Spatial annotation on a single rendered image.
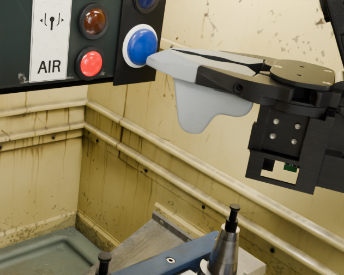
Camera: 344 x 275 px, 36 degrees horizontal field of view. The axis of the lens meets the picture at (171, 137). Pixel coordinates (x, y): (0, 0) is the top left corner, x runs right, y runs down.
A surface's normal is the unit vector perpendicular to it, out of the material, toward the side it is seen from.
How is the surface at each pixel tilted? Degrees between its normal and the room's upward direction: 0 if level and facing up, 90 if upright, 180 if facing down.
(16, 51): 90
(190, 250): 0
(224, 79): 90
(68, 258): 0
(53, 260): 0
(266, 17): 90
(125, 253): 25
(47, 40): 90
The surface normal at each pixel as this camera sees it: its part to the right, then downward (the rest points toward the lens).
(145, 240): -0.17, -0.77
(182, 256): 0.15, -0.92
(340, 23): -0.30, 0.32
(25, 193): 0.68, 0.36
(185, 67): -0.63, 0.21
